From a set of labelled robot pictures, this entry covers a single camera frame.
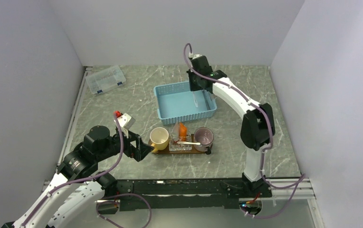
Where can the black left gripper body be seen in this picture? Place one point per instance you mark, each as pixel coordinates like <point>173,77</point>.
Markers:
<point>128,147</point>

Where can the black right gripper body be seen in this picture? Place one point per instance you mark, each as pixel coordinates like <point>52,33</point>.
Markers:
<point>194,82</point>

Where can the yellow mug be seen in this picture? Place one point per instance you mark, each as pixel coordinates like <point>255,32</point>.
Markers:
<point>159,139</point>

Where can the light blue plastic basket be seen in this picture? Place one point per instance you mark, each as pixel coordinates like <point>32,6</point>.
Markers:
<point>175,103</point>

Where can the orange toothpaste tube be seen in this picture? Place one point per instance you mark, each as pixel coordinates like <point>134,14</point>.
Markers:
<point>182,132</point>

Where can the brown oval wooden tray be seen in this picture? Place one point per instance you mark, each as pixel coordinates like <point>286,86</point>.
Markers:
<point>193,151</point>

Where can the purple mug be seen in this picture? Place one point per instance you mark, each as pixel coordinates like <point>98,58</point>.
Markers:
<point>205,137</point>

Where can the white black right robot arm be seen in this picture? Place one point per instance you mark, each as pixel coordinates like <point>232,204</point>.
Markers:
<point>257,129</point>

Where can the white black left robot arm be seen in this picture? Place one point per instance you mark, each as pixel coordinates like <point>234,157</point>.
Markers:
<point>77,181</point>

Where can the clear plastic compartment box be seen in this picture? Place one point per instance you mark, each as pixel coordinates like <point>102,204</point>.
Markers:
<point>105,80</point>

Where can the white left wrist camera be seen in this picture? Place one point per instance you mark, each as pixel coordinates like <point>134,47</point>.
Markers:
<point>125,121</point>

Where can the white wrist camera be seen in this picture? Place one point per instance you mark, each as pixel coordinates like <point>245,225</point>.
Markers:
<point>125,121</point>
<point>192,56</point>

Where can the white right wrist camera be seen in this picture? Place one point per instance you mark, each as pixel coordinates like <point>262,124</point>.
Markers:
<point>192,56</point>

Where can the aluminium rail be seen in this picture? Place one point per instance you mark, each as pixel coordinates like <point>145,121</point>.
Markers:
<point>74,117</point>

